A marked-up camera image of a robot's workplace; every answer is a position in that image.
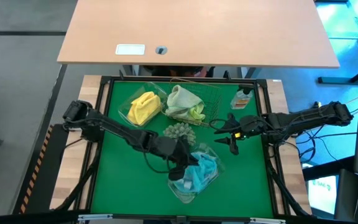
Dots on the light wooden desk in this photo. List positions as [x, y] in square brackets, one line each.
[197, 31]

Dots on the lit display with logo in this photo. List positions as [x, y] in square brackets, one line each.
[323, 194]

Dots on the pale green microfiber towel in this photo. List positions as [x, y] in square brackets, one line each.
[182, 99]

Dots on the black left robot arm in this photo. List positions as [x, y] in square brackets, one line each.
[110, 127]

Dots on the black desk foot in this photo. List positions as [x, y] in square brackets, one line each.
[337, 80]

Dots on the clear spray bottle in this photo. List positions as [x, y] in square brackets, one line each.
[241, 101]

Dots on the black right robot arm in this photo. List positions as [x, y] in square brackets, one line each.
[315, 116]

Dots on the black table frame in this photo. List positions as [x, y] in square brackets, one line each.
[182, 78]

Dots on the lime green microfiber towel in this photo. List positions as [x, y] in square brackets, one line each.
[197, 113]

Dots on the teal microfiber towel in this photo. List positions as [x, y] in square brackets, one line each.
[204, 171]

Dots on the black orange hazard strip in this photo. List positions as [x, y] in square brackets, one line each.
[33, 174]

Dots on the clear plastic bin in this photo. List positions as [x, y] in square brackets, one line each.
[123, 107]
[182, 196]

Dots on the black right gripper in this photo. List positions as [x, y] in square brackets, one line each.
[252, 127]

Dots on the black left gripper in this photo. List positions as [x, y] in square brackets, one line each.
[171, 149]

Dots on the silver aluminium bar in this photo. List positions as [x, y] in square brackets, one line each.
[95, 217]
[267, 221]

